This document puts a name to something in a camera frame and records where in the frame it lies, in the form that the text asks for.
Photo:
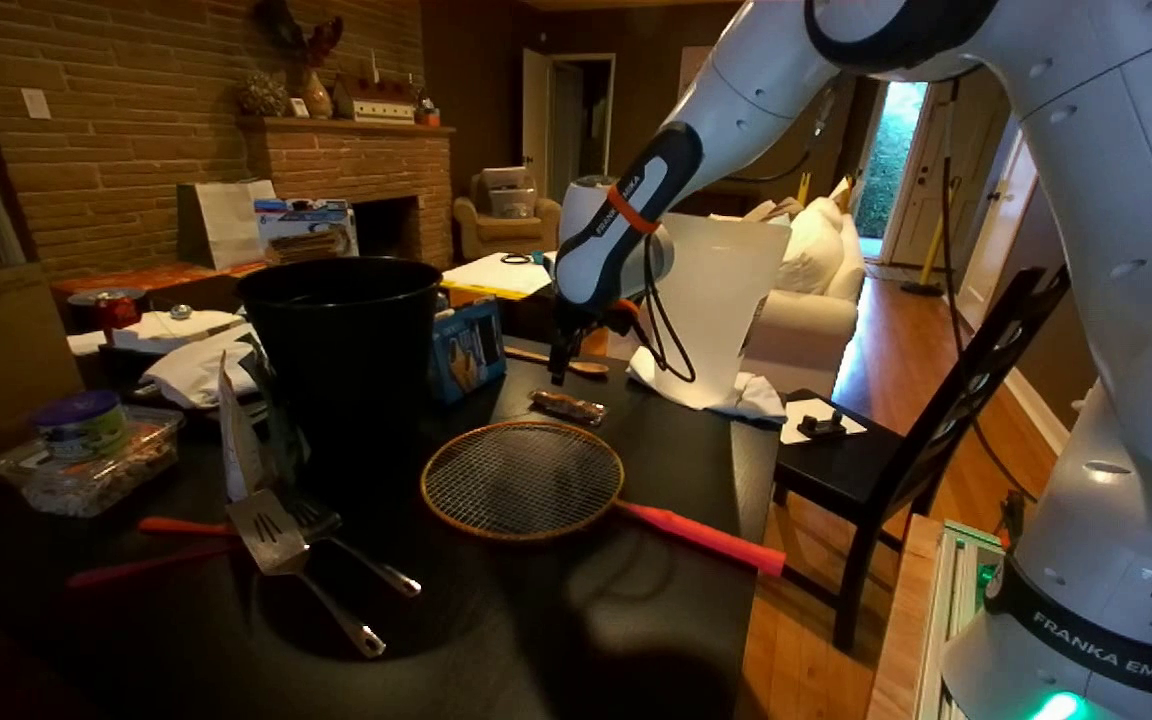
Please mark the jar with blue lid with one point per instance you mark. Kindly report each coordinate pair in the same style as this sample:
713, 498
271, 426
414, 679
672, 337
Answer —
81, 416

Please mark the black plastic bucket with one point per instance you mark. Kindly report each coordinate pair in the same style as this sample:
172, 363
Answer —
338, 363

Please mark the black wooden chair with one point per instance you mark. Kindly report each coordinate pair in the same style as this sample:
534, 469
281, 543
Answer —
930, 426

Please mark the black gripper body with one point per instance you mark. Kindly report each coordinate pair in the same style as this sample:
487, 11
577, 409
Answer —
577, 322

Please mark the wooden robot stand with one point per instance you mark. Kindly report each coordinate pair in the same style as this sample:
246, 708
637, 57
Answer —
903, 626

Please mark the tan armchair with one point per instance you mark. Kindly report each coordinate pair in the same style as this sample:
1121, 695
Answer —
503, 225

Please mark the blue and white carton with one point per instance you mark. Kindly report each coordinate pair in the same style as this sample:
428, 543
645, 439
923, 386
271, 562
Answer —
311, 225

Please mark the white box on bench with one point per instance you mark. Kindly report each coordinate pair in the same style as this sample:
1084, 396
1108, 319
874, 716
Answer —
233, 225

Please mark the vase with dried flowers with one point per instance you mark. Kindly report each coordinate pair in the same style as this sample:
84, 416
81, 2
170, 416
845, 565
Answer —
311, 73

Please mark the wooden spoon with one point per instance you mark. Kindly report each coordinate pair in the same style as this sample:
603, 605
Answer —
597, 363

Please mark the white paper sheet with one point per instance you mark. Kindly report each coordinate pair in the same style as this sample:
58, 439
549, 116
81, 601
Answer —
718, 392

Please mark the clear plastic food container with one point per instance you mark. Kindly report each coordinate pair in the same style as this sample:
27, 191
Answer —
98, 475

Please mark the dark coffee table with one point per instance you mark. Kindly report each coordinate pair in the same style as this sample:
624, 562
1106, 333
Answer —
497, 276

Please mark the brick fireplace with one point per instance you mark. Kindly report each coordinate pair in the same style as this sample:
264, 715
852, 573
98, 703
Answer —
348, 166

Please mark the white light switch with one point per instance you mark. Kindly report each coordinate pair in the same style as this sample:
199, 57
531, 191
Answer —
39, 106

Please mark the slotted metal spatula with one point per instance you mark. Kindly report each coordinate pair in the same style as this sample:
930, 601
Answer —
271, 543

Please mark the blue snack box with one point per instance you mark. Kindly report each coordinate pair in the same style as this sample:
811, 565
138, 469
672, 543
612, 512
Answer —
464, 354

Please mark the small shiny snack packet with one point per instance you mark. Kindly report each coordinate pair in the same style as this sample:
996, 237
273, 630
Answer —
571, 407

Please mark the white sofa cushion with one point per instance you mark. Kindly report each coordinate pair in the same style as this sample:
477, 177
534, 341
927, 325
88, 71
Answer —
821, 244

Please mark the white cloth pile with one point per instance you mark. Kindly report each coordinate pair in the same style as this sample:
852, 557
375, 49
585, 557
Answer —
188, 366

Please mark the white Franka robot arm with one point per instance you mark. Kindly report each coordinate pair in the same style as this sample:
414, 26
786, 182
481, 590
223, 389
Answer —
1108, 266

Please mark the white paper with black item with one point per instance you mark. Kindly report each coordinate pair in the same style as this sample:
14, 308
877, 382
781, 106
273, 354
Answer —
821, 426

